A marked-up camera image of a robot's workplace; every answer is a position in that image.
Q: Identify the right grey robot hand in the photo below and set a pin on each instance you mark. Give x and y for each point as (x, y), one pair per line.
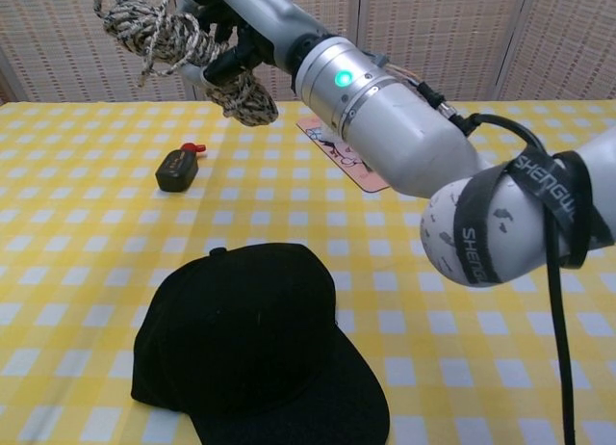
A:
(269, 21)

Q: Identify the pink cartoon mouse pad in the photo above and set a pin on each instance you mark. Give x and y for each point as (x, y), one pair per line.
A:
(332, 149)

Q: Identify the black bottle with red cap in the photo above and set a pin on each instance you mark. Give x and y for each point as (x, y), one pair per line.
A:
(174, 171)

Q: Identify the woven folding screen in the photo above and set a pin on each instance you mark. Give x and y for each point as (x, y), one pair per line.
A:
(457, 40)

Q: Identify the black baseball cap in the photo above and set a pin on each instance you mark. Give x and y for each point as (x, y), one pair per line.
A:
(250, 339)

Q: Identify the yellow checkered tablecloth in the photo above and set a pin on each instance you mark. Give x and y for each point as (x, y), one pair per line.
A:
(433, 344)

